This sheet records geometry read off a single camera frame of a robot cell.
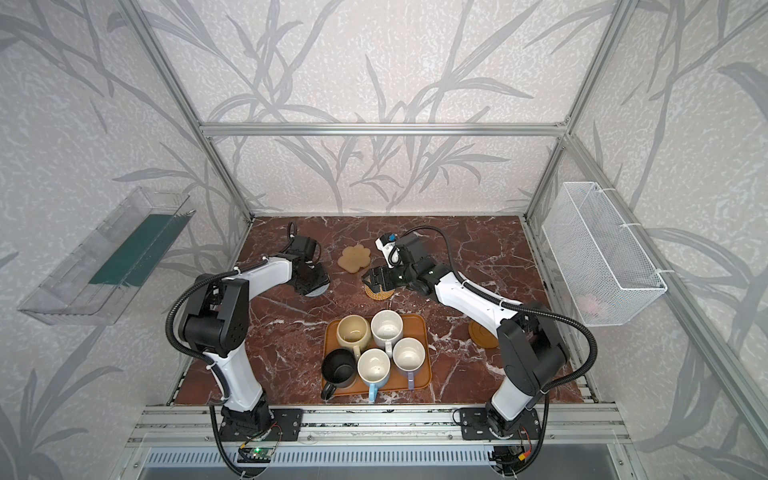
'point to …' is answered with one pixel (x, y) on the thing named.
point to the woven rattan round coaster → (383, 295)
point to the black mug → (339, 368)
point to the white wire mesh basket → (606, 274)
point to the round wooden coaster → (481, 336)
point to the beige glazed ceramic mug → (353, 332)
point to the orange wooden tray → (414, 326)
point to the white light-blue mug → (373, 369)
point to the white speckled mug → (387, 328)
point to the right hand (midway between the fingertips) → (374, 266)
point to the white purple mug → (409, 355)
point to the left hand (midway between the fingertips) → (329, 272)
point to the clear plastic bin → (98, 282)
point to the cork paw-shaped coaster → (354, 258)
